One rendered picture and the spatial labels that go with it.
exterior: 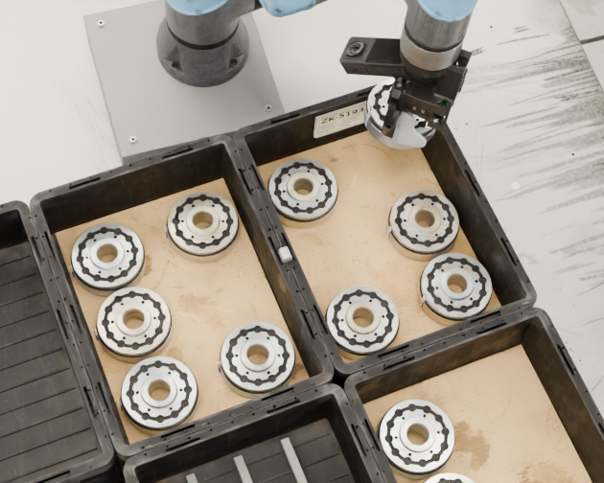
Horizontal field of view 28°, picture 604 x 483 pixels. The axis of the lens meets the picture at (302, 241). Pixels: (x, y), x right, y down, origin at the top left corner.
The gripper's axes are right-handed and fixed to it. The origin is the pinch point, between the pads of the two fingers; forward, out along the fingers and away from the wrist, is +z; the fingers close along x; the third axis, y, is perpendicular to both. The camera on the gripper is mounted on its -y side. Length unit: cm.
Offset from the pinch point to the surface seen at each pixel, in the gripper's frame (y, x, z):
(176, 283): -20.4, -27.5, 16.5
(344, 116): -8.1, 4.5, 9.9
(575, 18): 20, 110, 100
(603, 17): 27, 113, 100
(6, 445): -31, -58, 17
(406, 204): 5.4, -3.5, 13.2
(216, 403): -7.8, -41.5, 16.3
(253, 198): -14.1, -15.3, 6.5
